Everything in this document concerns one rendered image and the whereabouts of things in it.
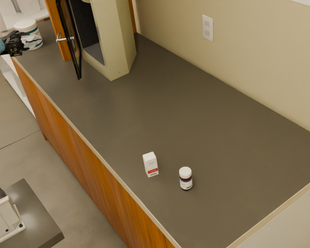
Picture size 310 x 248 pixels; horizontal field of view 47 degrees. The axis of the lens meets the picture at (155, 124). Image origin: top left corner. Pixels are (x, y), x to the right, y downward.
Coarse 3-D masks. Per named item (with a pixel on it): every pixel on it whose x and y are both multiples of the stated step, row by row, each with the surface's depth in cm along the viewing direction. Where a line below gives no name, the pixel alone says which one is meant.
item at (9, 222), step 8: (0, 200) 108; (8, 200) 110; (0, 208) 110; (8, 208) 112; (16, 208) 125; (0, 216) 111; (8, 216) 113; (16, 216) 115; (0, 224) 113; (8, 224) 115; (16, 224) 118; (24, 224) 119; (0, 232) 114; (8, 232) 116; (16, 232) 118; (0, 240) 116
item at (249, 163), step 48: (48, 48) 219; (144, 48) 205; (48, 96) 178; (96, 96) 174; (144, 96) 169; (192, 96) 165; (240, 96) 161; (96, 144) 147; (144, 144) 144; (192, 144) 141; (240, 144) 138; (288, 144) 135; (144, 192) 125; (192, 192) 123; (240, 192) 121; (288, 192) 119; (192, 240) 109; (240, 240) 109
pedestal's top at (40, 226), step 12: (24, 180) 136; (12, 192) 132; (24, 192) 131; (24, 204) 127; (36, 204) 127; (24, 216) 123; (36, 216) 123; (48, 216) 122; (36, 228) 119; (48, 228) 118; (12, 240) 116; (24, 240) 116; (36, 240) 115; (48, 240) 115; (60, 240) 118
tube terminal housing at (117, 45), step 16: (96, 0) 157; (112, 0) 161; (96, 16) 160; (112, 16) 165; (128, 16) 183; (112, 32) 169; (128, 32) 184; (112, 48) 173; (128, 48) 185; (96, 64) 189; (112, 64) 178; (128, 64) 186; (112, 80) 183
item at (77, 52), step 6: (66, 6) 176; (66, 12) 172; (60, 18) 155; (66, 18) 169; (66, 24) 166; (72, 24) 186; (66, 30) 162; (72, 30) 182; (66, 36) 161; (78, 48) 192; (78, 54) 187; (72, 60) 168; (78, 60) 183; (78, 66) 179; (78, 78) 175
